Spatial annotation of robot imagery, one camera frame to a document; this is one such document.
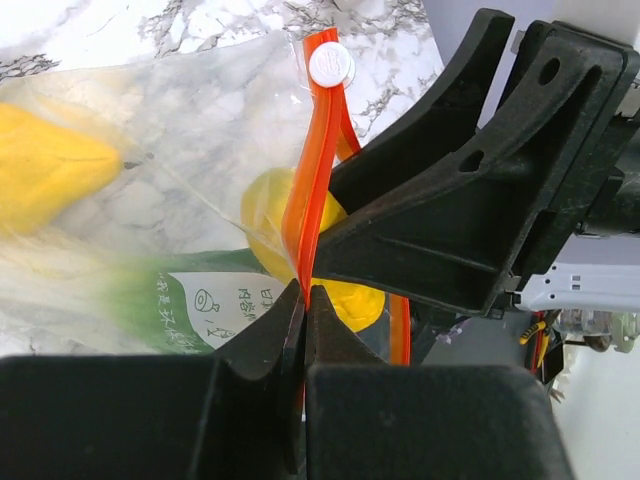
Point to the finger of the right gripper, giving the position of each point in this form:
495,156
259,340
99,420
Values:
440,122
451,235

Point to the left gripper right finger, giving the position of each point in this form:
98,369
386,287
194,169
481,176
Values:
366,419

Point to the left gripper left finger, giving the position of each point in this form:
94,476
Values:
232,414

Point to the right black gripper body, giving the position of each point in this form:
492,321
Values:
599,191

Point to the yellow corn toy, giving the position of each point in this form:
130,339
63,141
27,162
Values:
262,208

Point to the white green bok choy toy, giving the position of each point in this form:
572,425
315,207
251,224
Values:
179,304

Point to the clear zip bag orange zipper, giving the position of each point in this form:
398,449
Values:
193,131

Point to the yellow round lemon toy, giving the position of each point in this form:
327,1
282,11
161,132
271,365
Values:
45,168

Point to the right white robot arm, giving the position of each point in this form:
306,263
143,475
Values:
590,272

